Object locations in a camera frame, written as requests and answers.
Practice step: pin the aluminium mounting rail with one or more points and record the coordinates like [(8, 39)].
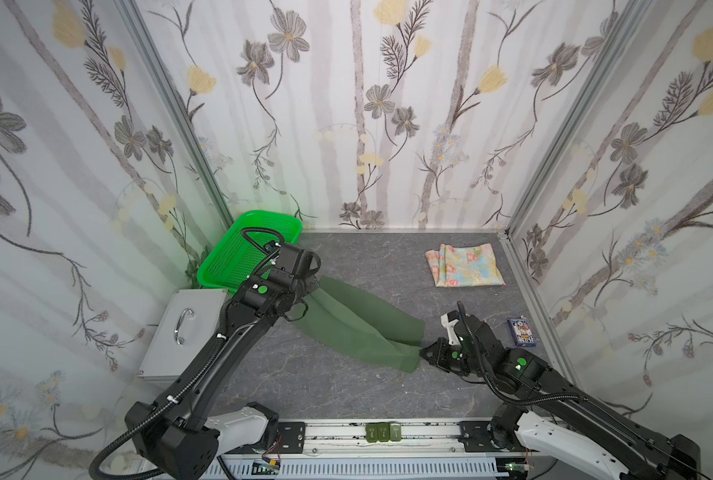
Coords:
[(380, 447)]

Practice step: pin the floral pastel skirt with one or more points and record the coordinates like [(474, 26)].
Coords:
[(454, 267)]

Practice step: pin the silver metal case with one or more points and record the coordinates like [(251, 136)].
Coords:
[(186, 325)]

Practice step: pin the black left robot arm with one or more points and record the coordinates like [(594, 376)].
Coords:
[(243, 320)]

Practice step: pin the white slotted cable duct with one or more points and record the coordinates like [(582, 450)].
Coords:
[(381, 468)]

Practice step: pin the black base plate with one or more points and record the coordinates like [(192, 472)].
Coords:
[(482, 437), (282, 438)]

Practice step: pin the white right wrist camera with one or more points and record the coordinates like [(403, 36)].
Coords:
[(449, 321)]

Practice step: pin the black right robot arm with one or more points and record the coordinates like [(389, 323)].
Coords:
[(543, 411)]

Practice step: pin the dark green skirt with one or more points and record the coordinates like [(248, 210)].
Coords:
[(362, 326)]

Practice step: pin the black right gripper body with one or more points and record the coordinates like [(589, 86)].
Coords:
[(438, 352)]

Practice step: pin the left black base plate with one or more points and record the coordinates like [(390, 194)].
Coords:
[(282, 438)]

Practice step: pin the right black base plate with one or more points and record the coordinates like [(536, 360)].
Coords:
[(482, 437)]

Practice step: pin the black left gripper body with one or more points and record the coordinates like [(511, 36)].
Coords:
[(304, 285)]

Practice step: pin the green plastic basket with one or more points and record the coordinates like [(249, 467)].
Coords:
[(250, 239)]

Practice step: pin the green terminal block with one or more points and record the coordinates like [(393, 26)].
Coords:
[(382, 432)]

